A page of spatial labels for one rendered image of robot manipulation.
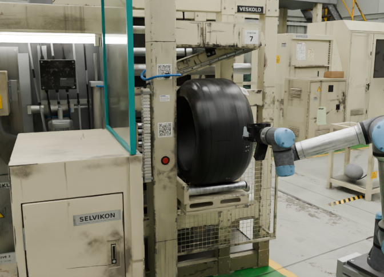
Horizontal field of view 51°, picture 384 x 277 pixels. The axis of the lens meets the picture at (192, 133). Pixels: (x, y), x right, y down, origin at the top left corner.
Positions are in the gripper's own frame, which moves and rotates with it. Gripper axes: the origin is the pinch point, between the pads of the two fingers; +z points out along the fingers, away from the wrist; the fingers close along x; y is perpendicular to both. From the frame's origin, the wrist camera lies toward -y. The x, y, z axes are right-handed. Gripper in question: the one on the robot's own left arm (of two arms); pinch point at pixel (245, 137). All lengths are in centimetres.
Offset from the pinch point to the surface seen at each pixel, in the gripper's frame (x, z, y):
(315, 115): -326, 382, -9
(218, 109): 8.7, 10.7, 13.1
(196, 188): 16.0, 24.5, -27.2
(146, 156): 40, 31, -10
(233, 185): -4.9, 24.1, -27.7
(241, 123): -2.5, 8.5, 6.1
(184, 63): 6, 64, 41
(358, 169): -255, 208, -66
